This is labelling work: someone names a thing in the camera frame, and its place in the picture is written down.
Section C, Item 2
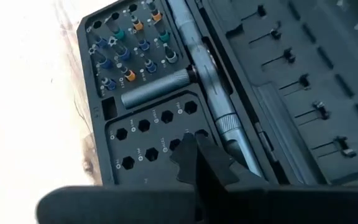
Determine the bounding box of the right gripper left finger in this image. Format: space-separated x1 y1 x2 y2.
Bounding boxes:
35 133 198 224

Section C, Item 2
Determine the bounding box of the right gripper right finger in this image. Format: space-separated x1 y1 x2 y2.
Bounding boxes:
196 135 358 224

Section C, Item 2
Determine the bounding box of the black plastic tool case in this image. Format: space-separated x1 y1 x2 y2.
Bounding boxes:
76 0 358 187

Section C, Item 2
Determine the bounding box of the blue-collared screwdriver bit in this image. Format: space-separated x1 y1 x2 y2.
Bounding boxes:
144 58 158 74
136 34 151 52
100 77 117 91
108 36 132 62
86 26 109 49
88 44 114 70

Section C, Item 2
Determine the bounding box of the grey knurled extension bar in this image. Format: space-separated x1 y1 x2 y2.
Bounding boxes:
121 67 198 110

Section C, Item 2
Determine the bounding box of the white-collared screwdriver bit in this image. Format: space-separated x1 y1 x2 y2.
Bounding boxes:
162 42 179 65

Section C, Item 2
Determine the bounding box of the grey ratchet screwdriver handle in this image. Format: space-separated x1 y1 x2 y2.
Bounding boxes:
166 0 264 178

